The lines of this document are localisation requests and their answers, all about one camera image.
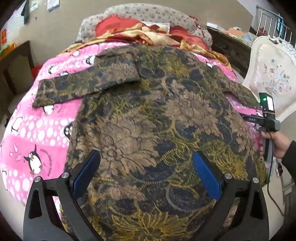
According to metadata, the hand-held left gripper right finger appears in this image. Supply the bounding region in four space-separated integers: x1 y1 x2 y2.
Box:
192 151 270 241

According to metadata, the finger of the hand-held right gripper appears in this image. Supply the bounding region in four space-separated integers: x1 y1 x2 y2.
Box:
239 113 265 124

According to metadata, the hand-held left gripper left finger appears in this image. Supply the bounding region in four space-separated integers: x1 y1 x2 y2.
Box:
23 149 102 241

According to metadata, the brown floral patterned shirt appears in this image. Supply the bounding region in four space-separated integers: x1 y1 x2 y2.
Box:
32 44 269 241

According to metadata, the person's right forearm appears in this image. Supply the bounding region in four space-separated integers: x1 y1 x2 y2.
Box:
281 139 296 180

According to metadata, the person's right hand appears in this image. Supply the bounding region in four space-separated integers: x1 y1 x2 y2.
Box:
259 132 291 159

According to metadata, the white ornate upholstered chair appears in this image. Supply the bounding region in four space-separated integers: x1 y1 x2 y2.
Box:
242 36 296 121

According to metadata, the pink penguin print blanket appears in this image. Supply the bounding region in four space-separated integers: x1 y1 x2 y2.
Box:
0 43 266 207

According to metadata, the dark carved wooden cabinet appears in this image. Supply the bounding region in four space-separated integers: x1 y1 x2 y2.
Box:
206 25 252 79

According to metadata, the clutter on cabinet top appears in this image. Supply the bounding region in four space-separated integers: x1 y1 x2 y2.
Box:
206 22 255 43

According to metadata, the metal stair railing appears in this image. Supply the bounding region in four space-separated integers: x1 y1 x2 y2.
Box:
248 5 293 45

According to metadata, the dark wooden side table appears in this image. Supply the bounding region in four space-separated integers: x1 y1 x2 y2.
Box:
0 40 35 116

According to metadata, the white pillow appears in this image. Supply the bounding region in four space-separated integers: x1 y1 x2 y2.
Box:
141 21 171 32

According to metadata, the red and gold quilt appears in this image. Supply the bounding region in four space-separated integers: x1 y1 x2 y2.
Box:
62 16 232 70

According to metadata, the grey floral pillow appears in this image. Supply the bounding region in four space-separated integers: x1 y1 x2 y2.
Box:
76 5 213 50

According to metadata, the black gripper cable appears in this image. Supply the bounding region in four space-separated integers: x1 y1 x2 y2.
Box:
267 160 285 217

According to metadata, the white paper on wall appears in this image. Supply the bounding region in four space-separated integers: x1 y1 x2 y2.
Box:
47 0 60 12

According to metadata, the dark cloth hanging on wall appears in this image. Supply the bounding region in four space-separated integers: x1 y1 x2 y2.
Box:
21 0 31 24

